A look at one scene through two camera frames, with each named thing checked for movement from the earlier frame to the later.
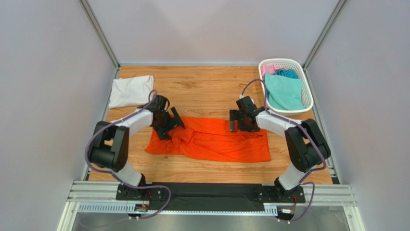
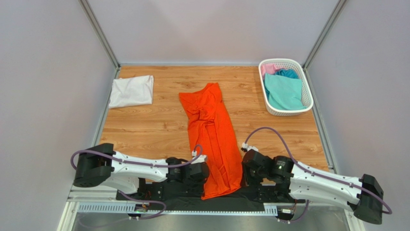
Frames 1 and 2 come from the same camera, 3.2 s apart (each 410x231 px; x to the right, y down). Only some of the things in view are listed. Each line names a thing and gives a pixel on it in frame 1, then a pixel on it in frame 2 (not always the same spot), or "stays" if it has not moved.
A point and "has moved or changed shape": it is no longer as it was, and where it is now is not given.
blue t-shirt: (289, 72) stays
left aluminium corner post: (101, 35) stays
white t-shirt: (131, 91) stays
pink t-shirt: (269, 69) stays
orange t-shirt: (211, 138) has moved or changed shape
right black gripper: (237, 120) to (249, 167)
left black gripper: (174, 122) to (198, 190)
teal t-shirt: (284, 92) stays
